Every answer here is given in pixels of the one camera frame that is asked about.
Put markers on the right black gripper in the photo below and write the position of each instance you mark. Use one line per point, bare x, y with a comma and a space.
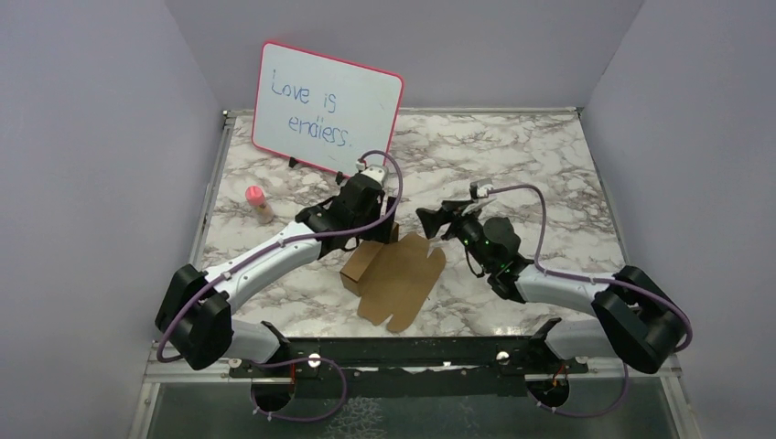
453, 211

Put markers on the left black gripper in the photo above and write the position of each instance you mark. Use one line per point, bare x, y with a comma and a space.
381, 233

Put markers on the brown cardboard box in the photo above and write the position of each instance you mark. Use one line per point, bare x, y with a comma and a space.
393, 279

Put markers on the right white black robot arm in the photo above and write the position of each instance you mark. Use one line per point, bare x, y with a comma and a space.
627, 316

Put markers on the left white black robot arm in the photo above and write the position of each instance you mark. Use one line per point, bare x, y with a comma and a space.
196, 312

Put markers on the pink capped small bottle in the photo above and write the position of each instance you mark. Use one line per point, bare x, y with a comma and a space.
257, 200

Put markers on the pink framed whiteboard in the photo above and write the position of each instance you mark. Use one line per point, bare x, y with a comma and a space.
323, 112

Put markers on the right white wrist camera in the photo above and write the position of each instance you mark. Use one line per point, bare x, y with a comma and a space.
480, 189

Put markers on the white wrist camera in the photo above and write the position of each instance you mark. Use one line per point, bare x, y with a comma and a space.
377, 173
480, 189

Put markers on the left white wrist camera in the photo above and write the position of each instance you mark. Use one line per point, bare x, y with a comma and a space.
377, 173

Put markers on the aluminium front frame rail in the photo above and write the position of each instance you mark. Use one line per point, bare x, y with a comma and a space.
221, 371

